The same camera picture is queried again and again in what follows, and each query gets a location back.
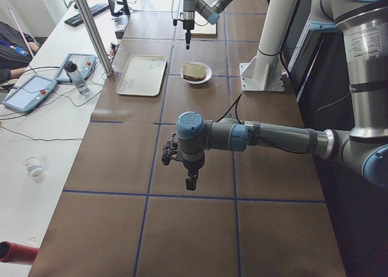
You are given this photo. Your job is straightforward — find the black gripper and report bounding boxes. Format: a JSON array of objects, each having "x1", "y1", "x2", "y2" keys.
[
  {"x1": 184, "y1": 160, "x2": 202, "y2": 190},
  {"x1": 182, "y1": 19, "x2": 195, "y2": 50}
]

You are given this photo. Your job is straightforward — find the bread slice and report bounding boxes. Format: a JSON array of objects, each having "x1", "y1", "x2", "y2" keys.
[{"x1": 183, "y1": 63, "x2": 206, "y2": 81}]

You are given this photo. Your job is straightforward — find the white round plate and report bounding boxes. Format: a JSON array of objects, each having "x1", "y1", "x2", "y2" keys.
[{"x1": 180, "y1": 62, "x2": 212, "y2": 84}]

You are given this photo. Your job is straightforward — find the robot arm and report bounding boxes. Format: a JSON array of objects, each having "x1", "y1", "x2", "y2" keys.
[
  {"x1": 162, "y1": 0, "x2": 387, "y2": 191},
  {"x1": 173, "y1": 0, "x2": 233, "y2": 50}
]

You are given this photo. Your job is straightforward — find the bamboo cutting board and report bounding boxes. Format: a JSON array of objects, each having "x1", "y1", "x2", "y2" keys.
[{"x1": 191, "y1": 18, "x2": 217, "y2": 37}]

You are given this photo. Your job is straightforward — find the cream bear tray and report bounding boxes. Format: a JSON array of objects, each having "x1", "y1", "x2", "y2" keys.
[{"x1": 116, "y1": 55, "x2": 167, "y2": 97}]

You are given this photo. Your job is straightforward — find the orange black connector block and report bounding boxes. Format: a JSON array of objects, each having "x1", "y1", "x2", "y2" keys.
[{"x1": 107, "y1": 42, "x2": 119, "y2": 59}]

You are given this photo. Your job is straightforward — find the black monitor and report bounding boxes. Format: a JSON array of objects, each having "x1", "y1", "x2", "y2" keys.
[{"x1": 108, "y1": 0, "x2": 130, "y2": 17}]

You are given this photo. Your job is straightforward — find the far blue teach pendant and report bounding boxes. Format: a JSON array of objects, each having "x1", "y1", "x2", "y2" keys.
[{"x1": 53, "y1": 53, "x2": 98, "y2": 84}]

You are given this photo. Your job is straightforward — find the blue teach pendant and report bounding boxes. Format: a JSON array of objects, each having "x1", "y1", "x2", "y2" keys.
[
  {"x1": 2, "y1": 75, "x2": 58, "y2": 113},
  {"x1": 53, "y1": 53, "x2": 98, "y2": 84}
]

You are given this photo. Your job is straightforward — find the black keyboard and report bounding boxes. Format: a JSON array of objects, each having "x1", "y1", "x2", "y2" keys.
[{"x1": 64, "y1": 2, "x2": 110, "y2": 28}]

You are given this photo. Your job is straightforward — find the clear water bottle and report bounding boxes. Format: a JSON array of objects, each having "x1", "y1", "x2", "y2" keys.
[{"x1": 64, "y1": 60, "x2": 89, "y2": 95}]

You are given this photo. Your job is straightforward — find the paper cup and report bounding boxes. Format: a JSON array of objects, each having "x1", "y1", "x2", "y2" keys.
[{"x1": 23, "y1": 157, "x2": 43, "y2": 178}]

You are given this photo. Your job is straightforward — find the near blue teach pendant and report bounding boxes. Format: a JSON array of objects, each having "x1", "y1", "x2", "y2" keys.
[{"x1": 2, "y1": 75, "x2": 58, "y2": 113}]

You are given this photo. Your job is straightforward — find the seated person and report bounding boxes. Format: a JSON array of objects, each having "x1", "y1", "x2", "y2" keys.
[{"x1": 1, "y1": 22, "x2": 39, "y2": 84}]

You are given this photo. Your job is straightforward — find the red cylinder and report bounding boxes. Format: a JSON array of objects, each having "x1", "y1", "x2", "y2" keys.
[{"x1": 1, "y1": 241, "x2": 39, "y2": 265}]

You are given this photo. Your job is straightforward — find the white camera mast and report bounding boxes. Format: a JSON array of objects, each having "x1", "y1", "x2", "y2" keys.
[{"x1": 239, "y1": 0, "x2": 298, "y2": 92}]

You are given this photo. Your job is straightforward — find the aluminium frame post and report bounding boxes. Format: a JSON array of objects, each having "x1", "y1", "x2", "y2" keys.
[{"x1": 75, "y1": 0, "x2": 114, "y2": 77}]

